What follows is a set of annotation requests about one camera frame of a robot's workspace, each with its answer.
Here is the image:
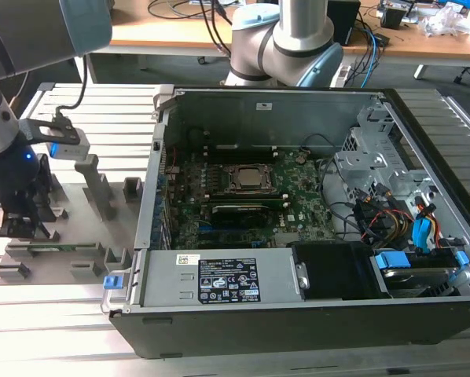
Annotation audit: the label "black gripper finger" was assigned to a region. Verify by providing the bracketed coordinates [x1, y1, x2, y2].
[0, 193, 39, 240]
[33, 154, 62, 241]

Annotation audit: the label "green RAM stick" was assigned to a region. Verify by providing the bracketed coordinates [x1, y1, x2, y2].
[29, 243, 99, 253]

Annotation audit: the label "black RAM slot pair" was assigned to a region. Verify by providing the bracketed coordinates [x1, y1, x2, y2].
[202, 144, 280, 165]
[201, 191, 291, 209]

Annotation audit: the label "grey parts rack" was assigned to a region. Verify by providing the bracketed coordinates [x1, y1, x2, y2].
[0, 153, 145, 287]

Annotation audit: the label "grey power supply unit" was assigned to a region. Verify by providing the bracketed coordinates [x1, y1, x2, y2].
[140, 247, 305, 308]

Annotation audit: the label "CPU socket with metal cover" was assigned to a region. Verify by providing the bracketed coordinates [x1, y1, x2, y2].
[222, 162, 280, 195]

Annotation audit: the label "wooden desk with white legs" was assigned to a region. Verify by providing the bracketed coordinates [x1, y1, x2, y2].
[73, 7, 240, 84]

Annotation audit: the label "black graphics card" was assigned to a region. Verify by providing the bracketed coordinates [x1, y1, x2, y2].
[209, 202, 270, 229]

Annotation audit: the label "silver CPU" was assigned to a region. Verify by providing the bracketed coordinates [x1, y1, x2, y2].
[234, 167, 266, 189]

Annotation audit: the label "black label sticker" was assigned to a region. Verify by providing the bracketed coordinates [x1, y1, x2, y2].
[197, 257, 262, 304]

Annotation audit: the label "open black PC case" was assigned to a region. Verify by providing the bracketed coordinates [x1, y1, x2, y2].
[108, 84, 470, 361]

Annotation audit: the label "green motherboard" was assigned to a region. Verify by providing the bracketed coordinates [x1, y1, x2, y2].
[156, 147, 338, 251]

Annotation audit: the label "black fan shroud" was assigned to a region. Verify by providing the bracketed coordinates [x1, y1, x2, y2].
[288, 241, 389, 302]

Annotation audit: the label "white power strip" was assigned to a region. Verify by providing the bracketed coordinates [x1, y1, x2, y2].
[331, 64, 352, 88]

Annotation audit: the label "silver metal drive cage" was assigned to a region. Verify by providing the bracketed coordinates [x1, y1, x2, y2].
[332, 105, 440, 221]

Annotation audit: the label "tall black box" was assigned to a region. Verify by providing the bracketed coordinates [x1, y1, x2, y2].
[328, 0, 362, 46]

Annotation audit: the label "hard disk in blue carrier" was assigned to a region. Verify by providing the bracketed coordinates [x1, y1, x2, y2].
[370, 247, 470, 299]

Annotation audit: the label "small black speaker box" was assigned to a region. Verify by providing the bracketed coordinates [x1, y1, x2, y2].
[380, 5, 407, 29]

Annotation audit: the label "wooden desk with clutter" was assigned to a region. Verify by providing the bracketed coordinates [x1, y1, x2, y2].
[343, 15, 470, 82]

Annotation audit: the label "clear crumpled plastic bag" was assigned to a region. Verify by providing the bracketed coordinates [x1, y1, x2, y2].
[417, 5, 470, 38]

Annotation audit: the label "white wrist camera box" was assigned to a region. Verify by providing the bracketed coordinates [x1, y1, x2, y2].
[48, 135, 91, 162]

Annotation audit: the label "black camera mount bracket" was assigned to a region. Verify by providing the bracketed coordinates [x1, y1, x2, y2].
[18, 117, 83, 145]

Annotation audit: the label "black camera cable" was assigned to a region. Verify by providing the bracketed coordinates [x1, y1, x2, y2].
[55, 53, 91, 119]

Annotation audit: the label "blue network cable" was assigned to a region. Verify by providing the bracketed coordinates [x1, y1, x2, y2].
[361, 29, 382, 90]

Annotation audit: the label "red yellow power wires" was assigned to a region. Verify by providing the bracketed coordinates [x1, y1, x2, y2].
[360, 207, 415, 244]

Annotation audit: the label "blue SATA cable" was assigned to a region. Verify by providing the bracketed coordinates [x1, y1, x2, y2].
[411, 214, 436, 256]

